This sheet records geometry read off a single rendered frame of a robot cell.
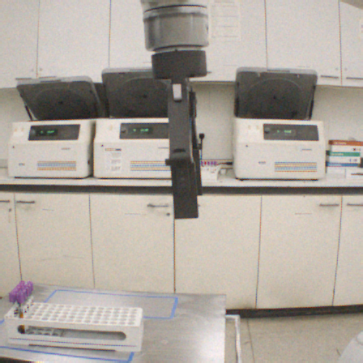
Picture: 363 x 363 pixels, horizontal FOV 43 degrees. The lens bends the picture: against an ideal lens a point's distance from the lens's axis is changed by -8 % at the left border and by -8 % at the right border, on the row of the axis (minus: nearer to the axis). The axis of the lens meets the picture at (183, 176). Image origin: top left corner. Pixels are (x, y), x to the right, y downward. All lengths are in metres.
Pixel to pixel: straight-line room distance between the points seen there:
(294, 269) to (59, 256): 1.48
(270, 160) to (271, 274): 0.71
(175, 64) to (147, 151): 2.26
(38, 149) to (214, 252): 1.25
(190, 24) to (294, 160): 2.32
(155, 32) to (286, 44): 2.59
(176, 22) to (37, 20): 2.80
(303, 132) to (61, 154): 1.46
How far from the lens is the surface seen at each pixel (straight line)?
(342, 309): 3.29
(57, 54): 3.31
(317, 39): 3.25
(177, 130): 0.58
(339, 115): 3.60
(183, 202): 0.61
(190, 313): 1.20
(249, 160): 2.87
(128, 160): 2.90
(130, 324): 1.01
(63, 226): 3.05
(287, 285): 3.07
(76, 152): 2.95
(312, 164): 2.93
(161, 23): 0.63
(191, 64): 0.63
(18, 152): 3.09
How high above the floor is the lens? 1.31
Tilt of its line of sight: 8 degrees down
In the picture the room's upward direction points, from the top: straight up
